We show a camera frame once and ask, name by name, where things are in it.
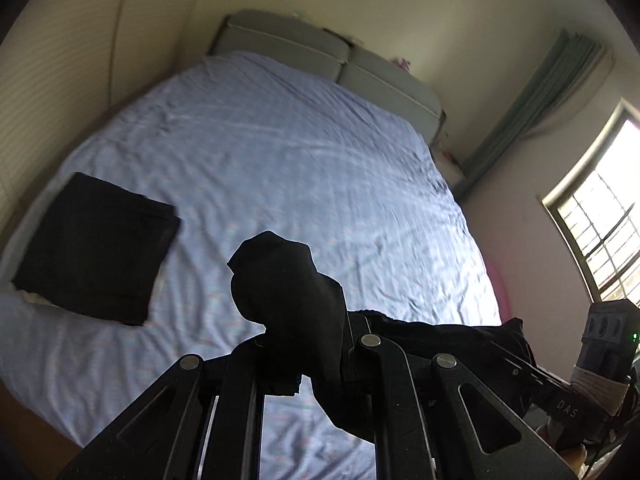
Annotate barred window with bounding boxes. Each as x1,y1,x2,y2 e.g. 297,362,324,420
541,101,640,307

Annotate folded black pants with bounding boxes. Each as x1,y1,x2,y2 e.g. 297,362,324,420
11,172,182,327

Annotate black drawstring pants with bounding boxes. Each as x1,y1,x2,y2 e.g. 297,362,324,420
227,231,539,445

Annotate white nightstand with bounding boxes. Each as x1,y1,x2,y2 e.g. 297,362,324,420
434,144,469,183

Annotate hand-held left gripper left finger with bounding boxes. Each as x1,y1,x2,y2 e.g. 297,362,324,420
59,336,268,480

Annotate pink fluffy cushion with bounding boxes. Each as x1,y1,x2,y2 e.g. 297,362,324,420
487,259,512,322

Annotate folded white garment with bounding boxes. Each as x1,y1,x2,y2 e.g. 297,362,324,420
9,282,58,308

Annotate grey padded headboard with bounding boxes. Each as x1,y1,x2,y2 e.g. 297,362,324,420
209,8,447,143

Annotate bed with blue sheet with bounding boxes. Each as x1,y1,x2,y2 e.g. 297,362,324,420
0,50,503,480

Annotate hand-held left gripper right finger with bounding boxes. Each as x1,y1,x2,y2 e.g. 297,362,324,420
344,332,581,480

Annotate green curtain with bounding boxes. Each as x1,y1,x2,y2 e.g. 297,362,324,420
451,29,610,202

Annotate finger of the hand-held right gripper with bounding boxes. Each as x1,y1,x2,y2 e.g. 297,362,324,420
491,339,582,420

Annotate white wardrobe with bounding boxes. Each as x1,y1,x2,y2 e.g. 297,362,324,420
0,0,211,241

